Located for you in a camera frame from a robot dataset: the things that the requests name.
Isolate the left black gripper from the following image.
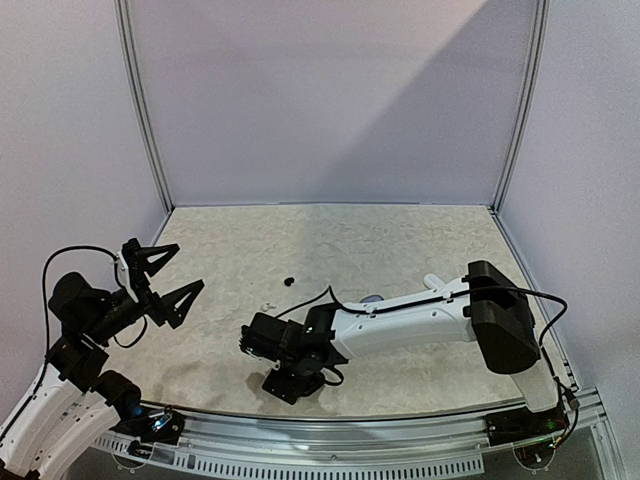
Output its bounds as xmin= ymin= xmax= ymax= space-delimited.
xmin=84 ymin=243 xmax=203 ymax=344

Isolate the white stem earbud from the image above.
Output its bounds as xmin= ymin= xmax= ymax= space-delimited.
xmin=260 ymin=302 xmax=276 ymax=312

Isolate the purple charging case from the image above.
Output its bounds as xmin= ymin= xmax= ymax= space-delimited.
xmin=361 ymin=294 xmax=384 ymax=303

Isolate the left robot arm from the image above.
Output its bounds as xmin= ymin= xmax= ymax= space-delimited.
xmin=1 ymin=238 xmax=204 ymax=479

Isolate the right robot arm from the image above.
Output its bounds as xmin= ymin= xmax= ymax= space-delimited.
xmin=239 ymin=261 xmax=558 ymax=436

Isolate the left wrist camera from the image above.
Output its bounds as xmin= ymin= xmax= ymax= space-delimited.
xmin=115 ymin=238 xmax=147 ymax=303

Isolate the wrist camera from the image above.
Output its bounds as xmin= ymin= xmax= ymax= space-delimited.
xmin=239 ymin=325 xmax=279 ymax=362
xmin=115 ymin=238 xmax=147 ymax=303

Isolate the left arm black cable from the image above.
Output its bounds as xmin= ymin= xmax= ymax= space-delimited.
xmin=39 ymin=244 xmax=149 ymax=351

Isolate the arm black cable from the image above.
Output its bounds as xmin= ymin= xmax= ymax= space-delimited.
xmin=39 ymin=244 xmax=149 ymax=351
xmin=274 ymin=284 xmax=581 ymax=401

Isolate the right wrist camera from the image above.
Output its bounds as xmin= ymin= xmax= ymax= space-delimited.
xmin=239 ymin=325 xmax=279 ymax=362

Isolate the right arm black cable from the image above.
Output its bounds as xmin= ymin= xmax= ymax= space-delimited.
xmin=274 ymin=284 xmax=581 ymax=401

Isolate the aluminium front rail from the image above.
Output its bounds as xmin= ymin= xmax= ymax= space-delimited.
xmin=63 ymin=389 xmax=625 ymax=479

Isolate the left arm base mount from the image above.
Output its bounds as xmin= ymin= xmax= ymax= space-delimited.
xmin=111 ymin=396 xmax=186 ymax=446

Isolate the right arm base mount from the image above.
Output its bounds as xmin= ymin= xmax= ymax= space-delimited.
xmin=484 ymin=397 xmax=580 ymax=449

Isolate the right aluminium frame post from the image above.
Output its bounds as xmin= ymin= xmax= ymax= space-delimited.
xmin=489 ymin=0 xmax=550 ymax=217

